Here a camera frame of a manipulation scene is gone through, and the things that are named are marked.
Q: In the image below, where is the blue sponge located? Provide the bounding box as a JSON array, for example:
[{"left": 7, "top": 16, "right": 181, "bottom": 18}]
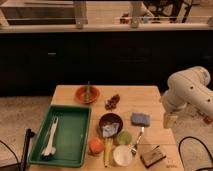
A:
[{"left": 131, "top": 113, "right": 150, "bottom": 127}]

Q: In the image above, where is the white cup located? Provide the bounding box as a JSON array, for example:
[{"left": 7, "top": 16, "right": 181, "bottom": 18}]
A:
[{"left": 113, "top": 145, "right": 132, "bottom": 166}]

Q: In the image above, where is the black cable right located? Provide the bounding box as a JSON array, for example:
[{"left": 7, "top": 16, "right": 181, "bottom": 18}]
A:
[{"left": 178, "top": 135, "right": 213, "bottom": 171}]

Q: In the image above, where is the green chopstick in bowl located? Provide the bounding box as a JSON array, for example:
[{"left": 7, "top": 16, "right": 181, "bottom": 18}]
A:
[{"left": 86, "top": 81, "right": 90, "bottom": 103}]

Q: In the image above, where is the metal fork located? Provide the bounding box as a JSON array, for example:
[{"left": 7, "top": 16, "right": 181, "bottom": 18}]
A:
[{"left": 131, "top": 127, "right": 145, "bottom": 156}]

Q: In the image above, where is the green lime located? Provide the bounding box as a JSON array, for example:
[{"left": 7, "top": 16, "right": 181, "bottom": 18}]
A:
[{"left": 116, "top": 131, "right": 132, "bottom": 145}]

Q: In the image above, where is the green plastic tray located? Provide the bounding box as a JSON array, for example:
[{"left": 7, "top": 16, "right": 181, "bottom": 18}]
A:
[{"left": 28, "top": 105, "right": 91, "bottom": 168}]

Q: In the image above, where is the yellow banana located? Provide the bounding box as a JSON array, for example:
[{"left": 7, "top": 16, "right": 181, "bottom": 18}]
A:
[{"left": 104, "top": 138, "right": 113, "bottom": 168}]

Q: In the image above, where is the black stand left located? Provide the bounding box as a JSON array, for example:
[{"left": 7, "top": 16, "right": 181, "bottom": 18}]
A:
[{"left": 0, "top": 129, "right": 35, "bottom": 171}]

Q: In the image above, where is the brown wooden block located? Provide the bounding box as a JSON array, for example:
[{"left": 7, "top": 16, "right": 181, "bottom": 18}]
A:
[{"left": 140, "top": 146, "right": 166, "bottom": 168}]

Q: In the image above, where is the white plastic fork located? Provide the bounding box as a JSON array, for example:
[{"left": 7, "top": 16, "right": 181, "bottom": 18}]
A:
[{"left": 42, "top": 117, "right": 58, "bottom": 158}]

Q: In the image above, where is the orange bowl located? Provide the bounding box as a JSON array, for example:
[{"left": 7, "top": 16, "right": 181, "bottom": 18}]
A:
[{"left": 75, "top": 86, "right": 100, "bottom": 104}]

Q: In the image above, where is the brown crumb pile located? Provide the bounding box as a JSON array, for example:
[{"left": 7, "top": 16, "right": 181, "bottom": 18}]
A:
[{"left": 105, "top": 94, "right": 120, "bottom": 110}]

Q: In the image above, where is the orange fruit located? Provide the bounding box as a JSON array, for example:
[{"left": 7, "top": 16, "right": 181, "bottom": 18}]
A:
[{"left": 89, "top": 137, "right": 104, "bottom": 155}]

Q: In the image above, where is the dark brown bowl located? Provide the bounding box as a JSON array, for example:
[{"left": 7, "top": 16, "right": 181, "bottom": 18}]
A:
[{"left": 99, "top": 113, "right": 123, "bottom": 138}]

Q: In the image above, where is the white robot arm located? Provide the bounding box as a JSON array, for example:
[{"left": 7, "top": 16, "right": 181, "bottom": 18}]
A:
[{"left": 161, "top": 66, "right": 213, "bottom": 128}]

